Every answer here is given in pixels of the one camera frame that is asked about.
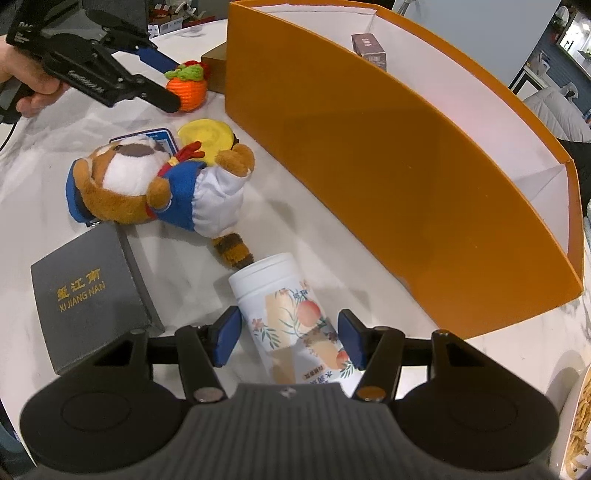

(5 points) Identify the brown cardboard box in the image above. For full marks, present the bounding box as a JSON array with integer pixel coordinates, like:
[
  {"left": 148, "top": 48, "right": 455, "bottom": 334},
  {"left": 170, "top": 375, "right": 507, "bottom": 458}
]
[{"left": 201, "top": 43, "right": 226, "bottom": 94}]

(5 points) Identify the white floral canister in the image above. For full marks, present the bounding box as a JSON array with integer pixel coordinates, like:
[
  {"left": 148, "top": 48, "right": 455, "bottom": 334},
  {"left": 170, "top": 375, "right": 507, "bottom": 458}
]
[{"left": 229, "top": 253, "right": 362, "bottom": 395}]

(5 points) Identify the red panda plush toy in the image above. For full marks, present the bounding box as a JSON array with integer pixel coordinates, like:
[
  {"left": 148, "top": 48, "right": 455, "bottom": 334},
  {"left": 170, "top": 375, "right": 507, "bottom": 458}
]
[{"left": 65, "top": 135, "right": 256, "bottom": 270}]

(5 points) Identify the illustrated card box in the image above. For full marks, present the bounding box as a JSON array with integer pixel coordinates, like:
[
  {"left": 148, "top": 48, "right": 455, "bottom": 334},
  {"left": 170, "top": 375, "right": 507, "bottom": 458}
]
[{"left": 352, "top": 33, "right": 387, "bottom": 71}]

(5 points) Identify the person's left hand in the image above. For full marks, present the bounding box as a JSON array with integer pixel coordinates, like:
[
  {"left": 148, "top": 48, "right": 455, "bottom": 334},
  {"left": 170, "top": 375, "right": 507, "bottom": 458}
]
[{"left": 0, "top": 35, "right": 70, "bottom": 118}]

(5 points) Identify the orange crochet fruit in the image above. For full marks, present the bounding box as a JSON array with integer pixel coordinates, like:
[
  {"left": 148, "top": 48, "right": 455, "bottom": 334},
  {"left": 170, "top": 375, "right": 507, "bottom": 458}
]
[{"left": 164, "top": 60, "right": 208, "bottom": 112}]

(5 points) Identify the blue Ocean Park tag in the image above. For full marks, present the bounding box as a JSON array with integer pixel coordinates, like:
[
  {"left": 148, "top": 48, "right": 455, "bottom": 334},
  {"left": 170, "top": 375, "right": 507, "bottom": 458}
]
[{"left": 109, "top": 128, "right": 178, "bottom": 156}]

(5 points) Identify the large orange storage box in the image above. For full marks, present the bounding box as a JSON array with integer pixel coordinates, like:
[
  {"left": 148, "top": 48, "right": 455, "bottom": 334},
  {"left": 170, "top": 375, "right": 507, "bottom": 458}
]
[{"left": 225, "top": 1, "right": 584, "bottom": 338}]

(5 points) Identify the plate of noodles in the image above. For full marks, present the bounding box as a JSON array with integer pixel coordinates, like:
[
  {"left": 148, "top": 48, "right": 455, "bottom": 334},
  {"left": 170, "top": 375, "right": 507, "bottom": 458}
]
[{"left": 549, "top": 366, "right": 590, "bottom": 479}]

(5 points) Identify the grey puffer jacket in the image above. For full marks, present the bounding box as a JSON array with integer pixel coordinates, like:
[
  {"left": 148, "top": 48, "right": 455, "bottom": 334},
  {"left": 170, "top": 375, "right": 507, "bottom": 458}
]
[{"left": 524, "top": 87, "right": 590, "bottom": 143}]

